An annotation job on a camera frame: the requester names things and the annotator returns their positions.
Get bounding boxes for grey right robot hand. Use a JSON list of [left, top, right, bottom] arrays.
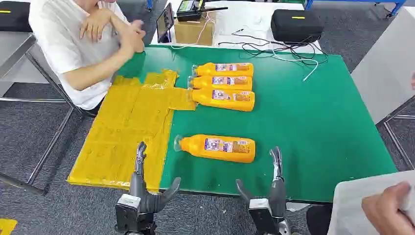
[[236, 146, 287, 218]]

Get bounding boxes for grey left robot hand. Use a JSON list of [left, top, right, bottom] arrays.
[[129, 141, 182, 215]]

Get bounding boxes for orange drink bottle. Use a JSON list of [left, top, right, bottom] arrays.
[[173, 134, 256, 164], [192, 62, 254, 78], [189, 88, 256, 113], [188, 75, 253, 92]]

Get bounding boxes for yellow plastic sheet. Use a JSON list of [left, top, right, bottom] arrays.
[[66, 69, 197, 192]]

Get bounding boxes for green table mat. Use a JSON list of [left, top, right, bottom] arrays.
[[117, 45, 399, 203]]

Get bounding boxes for person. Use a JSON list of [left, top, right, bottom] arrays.
[[28, 0, 146, 118], [306, 170, 415, 235]]

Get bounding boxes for yellow floor marker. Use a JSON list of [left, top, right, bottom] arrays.
[[0, 218, 18, 235]]

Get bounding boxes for person's right hand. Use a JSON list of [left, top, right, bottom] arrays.
[[120, 19, 146, 54]]

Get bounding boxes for cardboard box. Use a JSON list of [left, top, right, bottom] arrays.
[[174, 16, 216, 47]]

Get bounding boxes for black tablet on stand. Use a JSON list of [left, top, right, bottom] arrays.
[[156, 2, 176, 44]]

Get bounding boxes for black case with yellow tag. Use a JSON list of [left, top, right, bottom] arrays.
[[271, 9, 325, 45], [0, 0, 33, 33]]

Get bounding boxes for person's left hand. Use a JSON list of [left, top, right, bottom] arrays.
[[79, 8, 113, 43]]

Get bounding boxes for white table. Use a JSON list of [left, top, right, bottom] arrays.
[[150, 0, 323, 54]]

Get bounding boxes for black radio controller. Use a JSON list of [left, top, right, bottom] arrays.
[[176, 0, 229, 23]]

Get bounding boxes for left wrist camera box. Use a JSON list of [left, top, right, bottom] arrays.
[[115, 194, 142, 233]]

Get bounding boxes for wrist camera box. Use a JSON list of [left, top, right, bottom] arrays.
[[248, 198, 280, 235], [115, 194, 142, 233]]

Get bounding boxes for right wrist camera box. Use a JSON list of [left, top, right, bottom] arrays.
[[248, 198, 280, 235]]

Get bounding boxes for white cable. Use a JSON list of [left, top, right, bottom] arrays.
[[272, 48, 320, 82]]

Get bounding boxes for black cables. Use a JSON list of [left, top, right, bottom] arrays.
[[218, 29, 330, 66]]

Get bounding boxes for thin pale cable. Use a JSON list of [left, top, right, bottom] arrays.
[[170, 12, 216, 50]]

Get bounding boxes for steel frame table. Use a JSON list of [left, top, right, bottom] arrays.
[[0, 30, 86, 196]]

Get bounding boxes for blue metal frame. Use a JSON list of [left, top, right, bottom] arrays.
[[304, 0, 408, 19]]

